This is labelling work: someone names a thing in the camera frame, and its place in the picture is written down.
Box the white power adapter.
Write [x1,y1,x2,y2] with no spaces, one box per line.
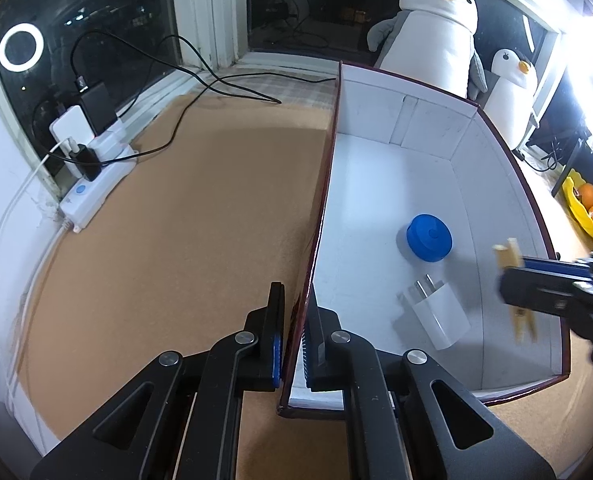
[50,106,97,153]

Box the blue round lid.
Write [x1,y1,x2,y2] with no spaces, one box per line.
[405,214,453,264]

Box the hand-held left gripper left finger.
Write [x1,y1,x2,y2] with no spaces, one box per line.
[29,281,286,480]

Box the white charger adapter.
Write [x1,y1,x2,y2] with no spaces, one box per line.
[403,274,471,352]

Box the wooden clothespin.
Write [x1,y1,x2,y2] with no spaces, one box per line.
[493,237,540,345]

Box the white cardboard box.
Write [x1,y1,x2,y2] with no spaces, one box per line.
[276,60,572,420]

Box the white window frame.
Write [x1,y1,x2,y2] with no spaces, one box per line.
[0,0,593,201]

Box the black power adapter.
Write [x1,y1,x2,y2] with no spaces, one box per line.
[79,84,117,131]

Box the white power strip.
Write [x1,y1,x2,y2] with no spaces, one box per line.
[59,127,138,233]

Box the black tripod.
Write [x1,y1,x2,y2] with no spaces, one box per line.
[551,110,593,201]

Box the small penguin plush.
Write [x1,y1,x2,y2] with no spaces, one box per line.
[483,49,540,151]

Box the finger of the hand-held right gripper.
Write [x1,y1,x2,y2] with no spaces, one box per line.
[498,267,593,321]
[523,252,593,281]

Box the large penguin plush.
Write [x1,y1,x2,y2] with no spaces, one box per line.
[367,0,488,101]

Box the white cable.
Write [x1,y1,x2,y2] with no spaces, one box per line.
[4,142,74,241]

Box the black plug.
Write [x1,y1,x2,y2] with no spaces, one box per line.
[69,144,102,182]

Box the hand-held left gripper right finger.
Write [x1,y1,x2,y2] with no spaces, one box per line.
[301,285,557,480]

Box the yellow bowl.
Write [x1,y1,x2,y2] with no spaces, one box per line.
[563,170,593,241]

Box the black ring light cable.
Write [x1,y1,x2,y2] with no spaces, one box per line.
[517,137,565,173]

